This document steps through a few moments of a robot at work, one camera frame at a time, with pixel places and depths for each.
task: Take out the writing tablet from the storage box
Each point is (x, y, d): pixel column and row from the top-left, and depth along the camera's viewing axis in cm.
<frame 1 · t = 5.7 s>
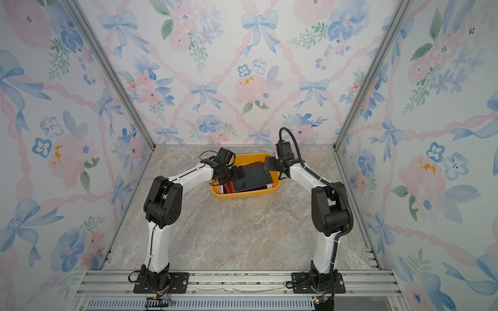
left hand: (240, 175, 100), fingers open
right hand: (272, 158, 102), fingers open
red writing tablet: (255, 175, 106), point 3 cm above the table

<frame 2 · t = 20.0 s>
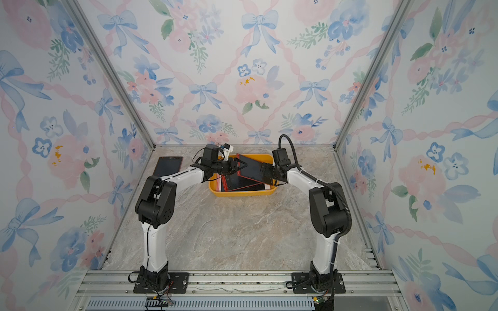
left hand: (246, 164, 94), fingers open
right hand: (265, 167, 102), fingers open
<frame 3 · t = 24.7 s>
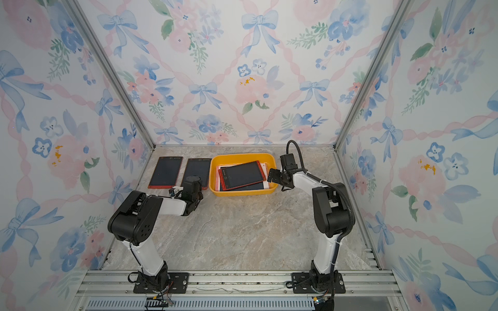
left hand: (201, 177, 99), fingers open
right hand: (275, 173, 104), fingers open
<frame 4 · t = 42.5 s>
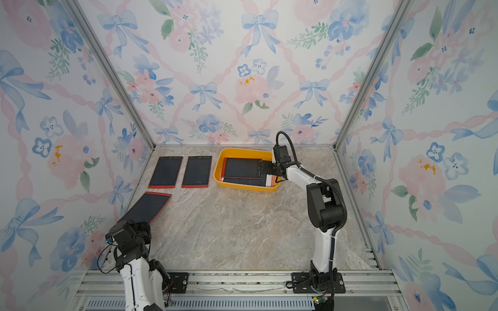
left hand: (146, 217, 84), fingers closed
right hand: (267, 163, 105), fingers open
red writing tablet 2: (240, 168, 109), point 3 cm above the table
red writing tablet 3: (147, 208, 93), point 3 cm above the table
